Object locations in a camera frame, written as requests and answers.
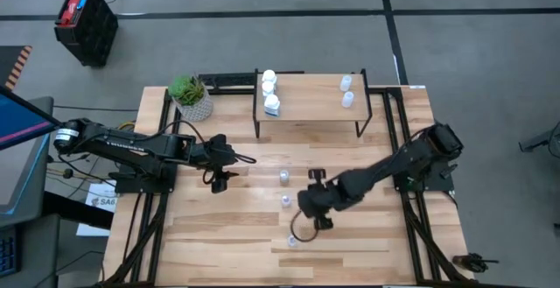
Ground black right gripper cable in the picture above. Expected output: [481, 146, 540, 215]
[290, 208, 320, 243]

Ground black keyboard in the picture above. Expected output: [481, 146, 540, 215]
[199, 72, 257, 88]

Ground black aluminium table frame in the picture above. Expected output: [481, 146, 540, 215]
[100, 85, 478, 288]

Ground green plant in patterned pot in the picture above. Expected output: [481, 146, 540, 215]
[168, 74, 214, 123]

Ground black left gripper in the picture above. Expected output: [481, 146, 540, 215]
[203, 133, 241, 194]

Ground black crate with red lid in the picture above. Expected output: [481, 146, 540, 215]
[53, 0, 119, 68]

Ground white paper sign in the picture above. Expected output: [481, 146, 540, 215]
[76, 182, 119, 238]

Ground computer monitor blue screen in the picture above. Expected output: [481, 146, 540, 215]
[0, 84, 62, 151]

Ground black mat yellow hazard stripes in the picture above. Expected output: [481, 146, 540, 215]
[0, 45, 34, 91]

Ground wooden shelf black metal frame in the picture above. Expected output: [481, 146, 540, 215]
[252, 67, 374, 139]

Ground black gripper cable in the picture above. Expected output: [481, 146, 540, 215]
[290, 208, 320, 243]
[201, 150, 258, 185]

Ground black chair base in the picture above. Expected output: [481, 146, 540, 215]
[518, 121, 560, 153]

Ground dark keyboard blue keys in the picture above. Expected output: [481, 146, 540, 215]
[0, 225, 19, 279]

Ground black handheld tool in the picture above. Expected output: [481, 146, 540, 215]
[452, 252, 500, 274]

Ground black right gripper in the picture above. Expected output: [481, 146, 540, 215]
[297, 168, 341, 231]

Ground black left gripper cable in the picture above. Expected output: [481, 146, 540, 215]
[201, 150, 258, 185]

